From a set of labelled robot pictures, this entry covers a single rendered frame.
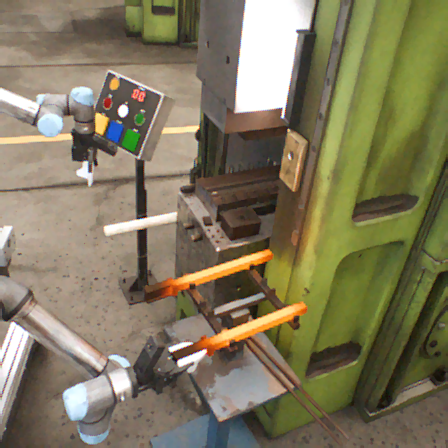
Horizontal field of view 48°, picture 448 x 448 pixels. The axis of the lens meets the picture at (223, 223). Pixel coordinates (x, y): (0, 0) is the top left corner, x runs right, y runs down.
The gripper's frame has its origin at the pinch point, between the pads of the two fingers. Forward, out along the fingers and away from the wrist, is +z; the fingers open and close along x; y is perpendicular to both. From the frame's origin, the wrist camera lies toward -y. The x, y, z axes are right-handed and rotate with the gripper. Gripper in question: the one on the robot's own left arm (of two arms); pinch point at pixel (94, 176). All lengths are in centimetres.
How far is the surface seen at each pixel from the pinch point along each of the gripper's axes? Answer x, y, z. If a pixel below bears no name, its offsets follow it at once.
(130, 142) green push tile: -16.5, -12.4, -7.1
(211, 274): 58, -44, -4
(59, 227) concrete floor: -86, 41, 93
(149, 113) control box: -20.0, -19.9, -18.9
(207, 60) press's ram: 9, -41, -52
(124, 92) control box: -32.6, -8.5, -21.8
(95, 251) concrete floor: -64, 15, 93
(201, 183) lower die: 10.1, -41.6, -5.8
